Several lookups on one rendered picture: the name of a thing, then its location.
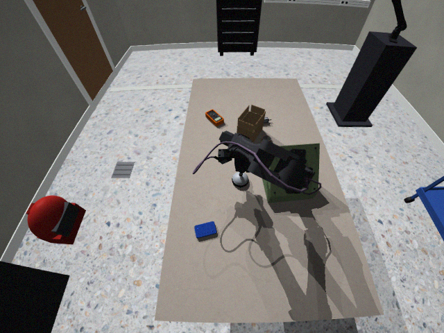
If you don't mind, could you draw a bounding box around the brown cardboard box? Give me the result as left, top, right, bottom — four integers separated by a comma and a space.
237, 107, 266, 142

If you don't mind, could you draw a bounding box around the orange multimeter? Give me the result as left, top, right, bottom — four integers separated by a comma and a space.
205, 110, 224, 126

